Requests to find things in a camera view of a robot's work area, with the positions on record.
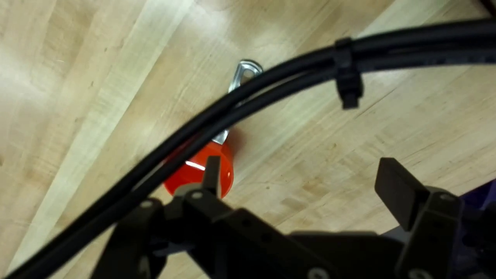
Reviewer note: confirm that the black zip tie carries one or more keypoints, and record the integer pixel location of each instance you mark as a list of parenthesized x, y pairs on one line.
[(347, 78)]

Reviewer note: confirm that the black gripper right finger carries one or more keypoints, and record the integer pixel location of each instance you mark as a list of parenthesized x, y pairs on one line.
[(412, 202)]

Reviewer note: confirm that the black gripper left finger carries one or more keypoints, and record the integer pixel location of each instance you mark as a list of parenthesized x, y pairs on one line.
[(155, 227)]

